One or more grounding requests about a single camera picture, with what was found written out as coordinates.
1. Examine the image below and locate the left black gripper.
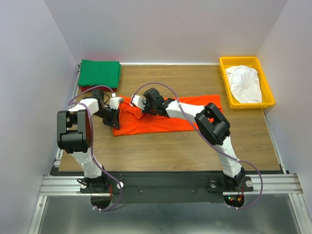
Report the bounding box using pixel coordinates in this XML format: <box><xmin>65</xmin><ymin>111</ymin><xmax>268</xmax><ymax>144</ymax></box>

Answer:
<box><xmin>94</xmin><ymin>106</ymin><xmax>120</xmax><ymax>130</ymax></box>

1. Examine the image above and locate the orange t shirt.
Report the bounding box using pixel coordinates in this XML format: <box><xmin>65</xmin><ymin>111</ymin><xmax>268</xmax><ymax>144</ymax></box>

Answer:
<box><xmin>112</xmin><ymin>95</ymin><xmax>223</xmax><ymax>136</ymax></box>

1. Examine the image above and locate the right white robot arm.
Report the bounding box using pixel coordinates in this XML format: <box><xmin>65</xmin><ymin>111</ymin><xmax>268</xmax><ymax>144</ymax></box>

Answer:
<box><xmin>132</xmin><ymin>88</ymin><xmax>246</xmax><ymax>190</ymax></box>

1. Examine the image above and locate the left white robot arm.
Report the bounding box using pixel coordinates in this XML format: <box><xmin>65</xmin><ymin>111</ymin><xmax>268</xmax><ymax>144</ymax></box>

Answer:
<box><xmin>57</xmin><ymin>89</ymin><xmax>124</xmax><ymax>193</ymax></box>

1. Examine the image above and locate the folded dark red t shirt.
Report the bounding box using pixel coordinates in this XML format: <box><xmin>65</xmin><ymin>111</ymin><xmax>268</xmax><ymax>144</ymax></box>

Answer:
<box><xmin>79</xmin><ymin>85</ymin><xmax>117</xmax><ymax>92</ymax></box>

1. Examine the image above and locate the folded green t shirt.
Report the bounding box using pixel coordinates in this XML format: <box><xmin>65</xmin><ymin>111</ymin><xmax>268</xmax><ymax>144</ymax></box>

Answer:
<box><xmin>78</xmin><ymin>59</ymin><xmax>121</xmax><ymax>89</ymax></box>

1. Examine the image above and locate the white t shirt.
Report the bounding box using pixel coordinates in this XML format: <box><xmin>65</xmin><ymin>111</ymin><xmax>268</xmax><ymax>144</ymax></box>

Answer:
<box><xmin>225</xmin><ymin>65</ymin><xmax>262</xmax><ymax>104</ymax></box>

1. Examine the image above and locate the yellow plastic bin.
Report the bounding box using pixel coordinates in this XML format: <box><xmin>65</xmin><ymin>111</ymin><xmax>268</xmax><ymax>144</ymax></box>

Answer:
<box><xmin>219</xmin><ymin>56</ymin><xmax>275</xmax><ymax>109</ymax></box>

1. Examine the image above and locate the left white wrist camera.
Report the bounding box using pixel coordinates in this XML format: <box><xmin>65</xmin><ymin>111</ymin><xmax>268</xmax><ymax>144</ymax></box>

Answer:
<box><xmin>109</xmin><ymin>97</ymin><xmax>124</xmax><ymax>110</ymax></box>

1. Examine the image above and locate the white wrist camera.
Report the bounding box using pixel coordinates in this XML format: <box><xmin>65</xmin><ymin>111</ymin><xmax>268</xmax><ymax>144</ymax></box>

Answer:
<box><xmin>130</xmin><ymin>95</ymin><xmax>147</xmax><ymax>110</ymax></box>
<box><xmin>109</xmin><ymin>97</ymin><xmax>124</xmax><ymax>110</ymax></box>

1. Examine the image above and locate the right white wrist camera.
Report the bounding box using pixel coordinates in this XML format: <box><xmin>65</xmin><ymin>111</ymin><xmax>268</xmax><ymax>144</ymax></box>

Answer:
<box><xmin>130</xmin><ymin>95</ymin><xmax>147</xmax><ymax>110</ymax></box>

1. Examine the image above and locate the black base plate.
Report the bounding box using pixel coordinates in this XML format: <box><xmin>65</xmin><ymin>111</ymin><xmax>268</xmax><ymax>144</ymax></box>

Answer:
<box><xmin>77</xmin><ymin>171</ymin><xmax>253</xmax><ymax>208</ymax></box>

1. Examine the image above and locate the aluminium rail frame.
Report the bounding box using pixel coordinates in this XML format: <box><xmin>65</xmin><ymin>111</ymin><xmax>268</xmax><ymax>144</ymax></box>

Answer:
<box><xmin>29</xmin><ymin>174</ymin><xmax>303</xmax><ymax>234</ymax></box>

